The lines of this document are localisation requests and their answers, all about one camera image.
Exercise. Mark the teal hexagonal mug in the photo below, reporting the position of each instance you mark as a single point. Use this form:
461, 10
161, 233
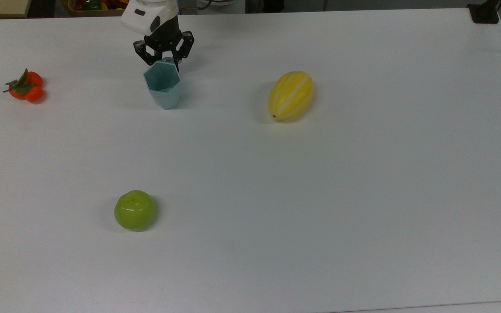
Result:
163, 89

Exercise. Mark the green toy apple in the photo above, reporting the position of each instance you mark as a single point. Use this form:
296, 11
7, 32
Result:
135, 211

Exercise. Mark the box of toy fruit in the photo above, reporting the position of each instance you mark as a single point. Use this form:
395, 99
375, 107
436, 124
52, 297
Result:
85, 8

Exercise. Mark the orange tangerine cluster with leaves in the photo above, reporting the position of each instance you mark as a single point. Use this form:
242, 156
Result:
33, 92

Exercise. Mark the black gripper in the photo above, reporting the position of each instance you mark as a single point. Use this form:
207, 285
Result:
167, 34

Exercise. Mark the yellow striped toy melon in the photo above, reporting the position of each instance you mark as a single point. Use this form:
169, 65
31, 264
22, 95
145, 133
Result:
291, 96

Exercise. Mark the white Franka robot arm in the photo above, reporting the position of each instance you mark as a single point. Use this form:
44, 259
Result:
139, 17

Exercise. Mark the black table clamp mount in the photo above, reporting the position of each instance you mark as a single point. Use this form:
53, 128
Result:
484, 15

